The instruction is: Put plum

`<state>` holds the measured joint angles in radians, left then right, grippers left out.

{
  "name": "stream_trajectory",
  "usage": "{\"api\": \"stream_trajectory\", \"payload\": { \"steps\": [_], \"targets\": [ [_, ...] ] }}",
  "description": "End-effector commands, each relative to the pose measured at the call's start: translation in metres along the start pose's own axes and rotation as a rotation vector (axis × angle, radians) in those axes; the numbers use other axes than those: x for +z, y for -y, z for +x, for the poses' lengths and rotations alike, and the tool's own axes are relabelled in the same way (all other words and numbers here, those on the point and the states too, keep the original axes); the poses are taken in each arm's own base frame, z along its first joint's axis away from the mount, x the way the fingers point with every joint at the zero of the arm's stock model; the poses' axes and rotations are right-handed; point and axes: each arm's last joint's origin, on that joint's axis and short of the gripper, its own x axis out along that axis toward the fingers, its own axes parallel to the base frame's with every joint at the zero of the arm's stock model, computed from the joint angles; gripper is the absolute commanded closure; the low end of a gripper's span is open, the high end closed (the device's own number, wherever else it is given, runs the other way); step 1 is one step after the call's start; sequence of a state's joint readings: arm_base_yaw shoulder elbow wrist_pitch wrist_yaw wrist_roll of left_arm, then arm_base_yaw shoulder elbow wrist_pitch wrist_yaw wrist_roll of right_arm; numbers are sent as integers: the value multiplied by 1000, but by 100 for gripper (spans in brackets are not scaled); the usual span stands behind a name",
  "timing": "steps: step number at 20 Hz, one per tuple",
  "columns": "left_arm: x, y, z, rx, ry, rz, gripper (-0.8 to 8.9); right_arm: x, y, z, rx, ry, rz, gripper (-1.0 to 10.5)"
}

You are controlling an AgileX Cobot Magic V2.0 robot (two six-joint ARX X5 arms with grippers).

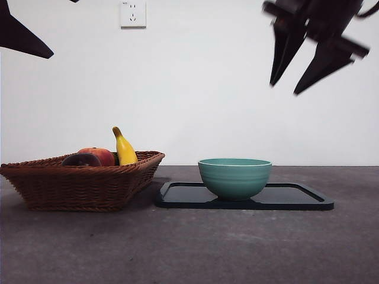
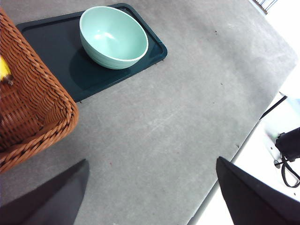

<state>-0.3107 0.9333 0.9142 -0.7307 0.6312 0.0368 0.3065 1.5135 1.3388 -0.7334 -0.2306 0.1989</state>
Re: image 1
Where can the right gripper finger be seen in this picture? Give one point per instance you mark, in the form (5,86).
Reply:
(288,41)
(325,62)

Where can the dark purple plum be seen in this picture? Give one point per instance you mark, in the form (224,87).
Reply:
(81,161)

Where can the teal bowl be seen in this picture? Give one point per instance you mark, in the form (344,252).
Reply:
(235,182)

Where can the dark rectangular tray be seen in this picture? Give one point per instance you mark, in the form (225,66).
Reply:
(284,201)

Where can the red apple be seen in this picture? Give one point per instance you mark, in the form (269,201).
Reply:
(106,156)

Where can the yellow banana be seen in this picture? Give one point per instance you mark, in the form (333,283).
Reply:
(125,152)

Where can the dark green fruit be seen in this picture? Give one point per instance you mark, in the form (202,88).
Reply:
(116,161)

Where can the brown wicker basket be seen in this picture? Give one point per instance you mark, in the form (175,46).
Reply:
(77,189)

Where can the white wall socket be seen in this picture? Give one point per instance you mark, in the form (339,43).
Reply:
(133,14)

